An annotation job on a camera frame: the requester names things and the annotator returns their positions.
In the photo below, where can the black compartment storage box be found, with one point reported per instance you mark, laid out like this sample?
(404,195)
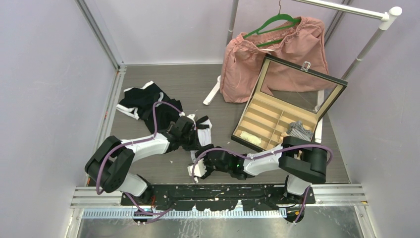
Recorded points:
(269,111)

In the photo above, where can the cream rolled underwear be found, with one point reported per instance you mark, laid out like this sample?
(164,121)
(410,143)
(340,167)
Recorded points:
(250,138)

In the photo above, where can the grey striped rolled underwear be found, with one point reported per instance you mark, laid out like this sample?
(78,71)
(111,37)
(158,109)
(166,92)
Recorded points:
(296,129)

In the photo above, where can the white black-trimmed underwear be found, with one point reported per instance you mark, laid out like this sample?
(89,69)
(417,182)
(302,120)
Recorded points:
(203,131)

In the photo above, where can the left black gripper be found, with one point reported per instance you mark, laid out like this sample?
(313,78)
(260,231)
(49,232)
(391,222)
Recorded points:
(194,146)

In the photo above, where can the black white-trimmed underwear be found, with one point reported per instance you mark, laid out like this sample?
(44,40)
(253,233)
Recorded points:
(138,102)

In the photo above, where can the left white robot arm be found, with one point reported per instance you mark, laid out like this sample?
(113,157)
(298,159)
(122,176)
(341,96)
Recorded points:
(109,166)

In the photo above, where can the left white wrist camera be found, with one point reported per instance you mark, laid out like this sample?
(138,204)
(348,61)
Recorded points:
(191,117)

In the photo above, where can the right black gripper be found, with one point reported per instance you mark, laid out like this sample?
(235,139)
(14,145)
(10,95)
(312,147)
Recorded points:
(209,170)

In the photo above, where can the pink hanging shorts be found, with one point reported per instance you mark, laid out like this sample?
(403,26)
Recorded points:
(244,56)

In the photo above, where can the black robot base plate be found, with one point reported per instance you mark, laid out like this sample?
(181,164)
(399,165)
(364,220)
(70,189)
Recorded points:
(216,197)

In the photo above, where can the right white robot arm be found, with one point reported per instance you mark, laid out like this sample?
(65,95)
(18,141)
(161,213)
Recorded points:
(306,162)

